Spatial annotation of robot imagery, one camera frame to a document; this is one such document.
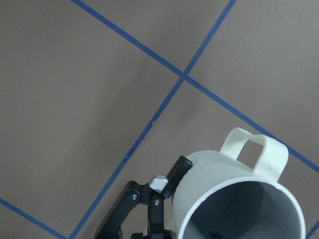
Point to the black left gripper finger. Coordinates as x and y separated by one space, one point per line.
151 194

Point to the white plastic cup with handle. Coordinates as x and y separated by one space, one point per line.
234 193

